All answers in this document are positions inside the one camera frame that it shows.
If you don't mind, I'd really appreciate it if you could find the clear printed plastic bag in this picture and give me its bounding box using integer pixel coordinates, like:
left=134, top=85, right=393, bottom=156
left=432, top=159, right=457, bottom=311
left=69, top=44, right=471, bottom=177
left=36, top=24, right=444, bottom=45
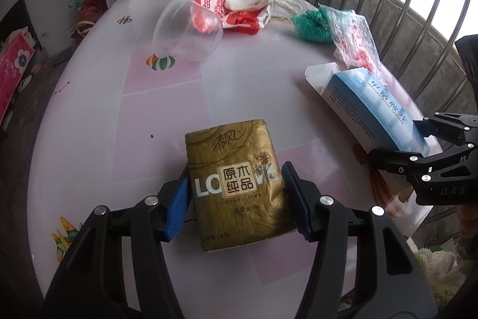
left=321, top=6, right=385, bottom=82

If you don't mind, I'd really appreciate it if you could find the green plastic bag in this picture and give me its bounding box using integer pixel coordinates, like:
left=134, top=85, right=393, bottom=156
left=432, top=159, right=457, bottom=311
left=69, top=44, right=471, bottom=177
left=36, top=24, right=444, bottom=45
left=289, top=5, right=355, bottom=44

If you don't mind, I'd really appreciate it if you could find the gold tissue pack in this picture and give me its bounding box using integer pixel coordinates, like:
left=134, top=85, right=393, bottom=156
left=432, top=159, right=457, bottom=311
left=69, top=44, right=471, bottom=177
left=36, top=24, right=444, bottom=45
left=185, top=119, right=294, bottom=251

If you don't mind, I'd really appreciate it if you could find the white red plastic bag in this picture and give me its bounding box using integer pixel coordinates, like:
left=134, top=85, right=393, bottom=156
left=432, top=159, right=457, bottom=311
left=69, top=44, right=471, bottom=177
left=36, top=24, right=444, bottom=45
left=220, top=0, right=308, bottom=36

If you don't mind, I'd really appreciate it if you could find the clear plastic cup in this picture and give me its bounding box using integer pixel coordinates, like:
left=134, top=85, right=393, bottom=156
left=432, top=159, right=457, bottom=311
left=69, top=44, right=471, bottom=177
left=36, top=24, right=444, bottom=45
left=152, top=0, right=223, bottom=62

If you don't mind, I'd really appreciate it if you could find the pink floral bedding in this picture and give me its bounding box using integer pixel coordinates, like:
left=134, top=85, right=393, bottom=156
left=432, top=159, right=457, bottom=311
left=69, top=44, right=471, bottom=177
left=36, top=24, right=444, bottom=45
left=0, top=27, right=36, bottom=120

